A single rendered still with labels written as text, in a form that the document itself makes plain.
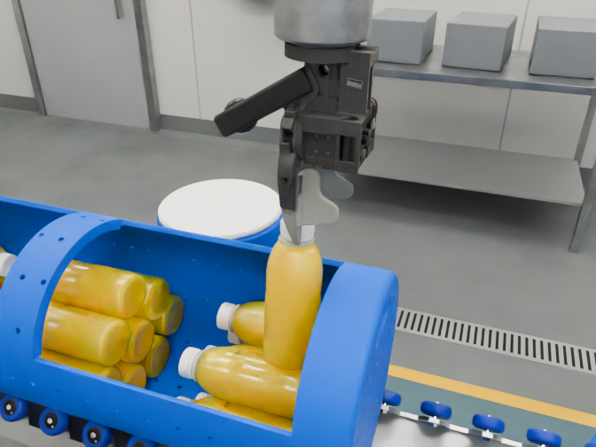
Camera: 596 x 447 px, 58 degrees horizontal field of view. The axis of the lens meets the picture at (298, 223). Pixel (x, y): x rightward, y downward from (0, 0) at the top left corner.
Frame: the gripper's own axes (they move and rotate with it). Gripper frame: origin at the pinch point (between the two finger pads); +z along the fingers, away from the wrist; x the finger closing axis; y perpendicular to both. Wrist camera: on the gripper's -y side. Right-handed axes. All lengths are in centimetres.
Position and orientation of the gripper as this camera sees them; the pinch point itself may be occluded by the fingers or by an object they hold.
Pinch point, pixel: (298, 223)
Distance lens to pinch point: 61.2
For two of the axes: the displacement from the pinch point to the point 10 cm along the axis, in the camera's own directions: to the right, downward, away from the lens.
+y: 9.4, 1.8, -2.9
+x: 3.4, -4.6, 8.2
